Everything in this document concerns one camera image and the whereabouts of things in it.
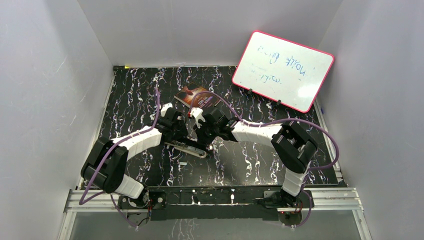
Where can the dark paperback book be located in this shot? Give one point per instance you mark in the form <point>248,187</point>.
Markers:
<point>196,96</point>

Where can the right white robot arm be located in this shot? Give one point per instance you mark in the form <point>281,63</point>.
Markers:
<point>293,145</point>

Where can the black stapler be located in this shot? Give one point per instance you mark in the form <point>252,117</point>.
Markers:
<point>194,142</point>

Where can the pink framed whiteboard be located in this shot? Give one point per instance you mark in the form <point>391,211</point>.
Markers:
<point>283,71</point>

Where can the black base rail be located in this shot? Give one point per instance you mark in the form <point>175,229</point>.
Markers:
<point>220,202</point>

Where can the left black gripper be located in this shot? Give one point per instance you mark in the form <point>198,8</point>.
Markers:
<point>181,131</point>

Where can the beige stapler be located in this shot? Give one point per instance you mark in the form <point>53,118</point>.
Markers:
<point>191,150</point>

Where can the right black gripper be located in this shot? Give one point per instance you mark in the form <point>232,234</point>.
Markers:
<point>199,133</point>

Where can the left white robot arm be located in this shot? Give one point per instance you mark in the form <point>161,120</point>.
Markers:
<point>111,177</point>

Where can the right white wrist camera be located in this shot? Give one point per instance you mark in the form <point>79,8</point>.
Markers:
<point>197,114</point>

